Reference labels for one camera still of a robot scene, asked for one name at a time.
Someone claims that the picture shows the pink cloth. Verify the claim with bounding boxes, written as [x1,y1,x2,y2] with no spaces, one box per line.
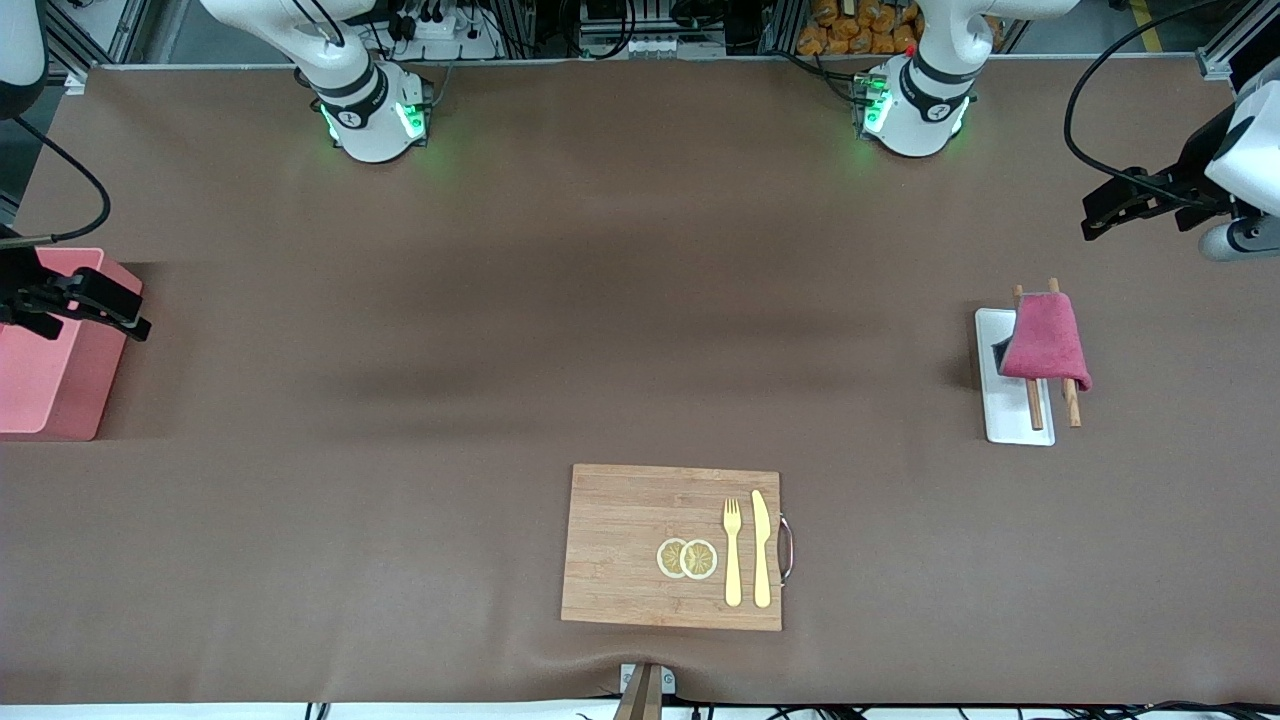
[998,292,1093,393]

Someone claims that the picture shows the pink plastic bin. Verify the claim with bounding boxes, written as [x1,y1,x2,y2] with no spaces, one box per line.
[0,248,143,441]

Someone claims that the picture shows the white rack base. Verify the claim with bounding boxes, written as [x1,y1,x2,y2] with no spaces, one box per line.
[975,308,1056,447]

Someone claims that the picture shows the orange snack bags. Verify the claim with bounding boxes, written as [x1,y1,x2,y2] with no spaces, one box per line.
[797,0,921,56]

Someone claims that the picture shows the white power strip with plugs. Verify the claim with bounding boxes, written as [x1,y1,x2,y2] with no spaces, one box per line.
[385,0,501,61]

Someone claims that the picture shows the brown table cover mat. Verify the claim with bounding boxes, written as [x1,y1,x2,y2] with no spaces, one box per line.
[0,55,1280,706]

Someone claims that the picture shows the grey socket strip device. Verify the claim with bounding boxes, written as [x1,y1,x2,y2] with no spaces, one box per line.
[578,0,729,61]

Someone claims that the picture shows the yellow plastic knife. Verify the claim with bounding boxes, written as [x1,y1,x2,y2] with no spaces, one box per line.
[751,489,774,609]

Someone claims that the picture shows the yellow plastic fork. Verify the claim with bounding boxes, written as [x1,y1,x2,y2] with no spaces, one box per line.
[722,497,745,608]

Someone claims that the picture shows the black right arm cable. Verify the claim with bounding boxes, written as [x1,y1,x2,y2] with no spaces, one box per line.
[0,115,111,246]

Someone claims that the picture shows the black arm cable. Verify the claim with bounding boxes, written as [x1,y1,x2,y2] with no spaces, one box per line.
[0,115,111,246]
[1063,0,1231,208]

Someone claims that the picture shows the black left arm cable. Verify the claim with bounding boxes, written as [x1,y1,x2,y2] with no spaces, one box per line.
[1063,0,1231,208]

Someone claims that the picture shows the aluminium frame rail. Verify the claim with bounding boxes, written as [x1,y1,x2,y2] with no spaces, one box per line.
[1195,18,1280,81]

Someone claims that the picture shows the wooden cutting board with handle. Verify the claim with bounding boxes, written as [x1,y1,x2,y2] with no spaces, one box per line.
[560,463,796,633]

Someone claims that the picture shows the grey mount bracket with post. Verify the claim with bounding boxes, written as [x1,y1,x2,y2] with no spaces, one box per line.
[612,662,677,720]

